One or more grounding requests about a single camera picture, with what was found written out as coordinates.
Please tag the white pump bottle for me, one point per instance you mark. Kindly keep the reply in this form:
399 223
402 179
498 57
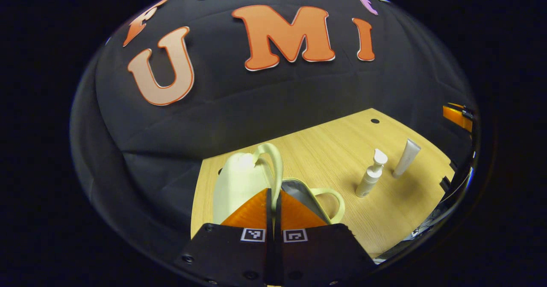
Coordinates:
369 180

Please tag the white squeeze tube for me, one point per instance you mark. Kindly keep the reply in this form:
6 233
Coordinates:
406 159

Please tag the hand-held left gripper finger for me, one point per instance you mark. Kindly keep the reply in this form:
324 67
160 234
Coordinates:
269 218
278 218

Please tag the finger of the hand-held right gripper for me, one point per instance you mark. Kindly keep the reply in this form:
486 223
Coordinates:
457 117

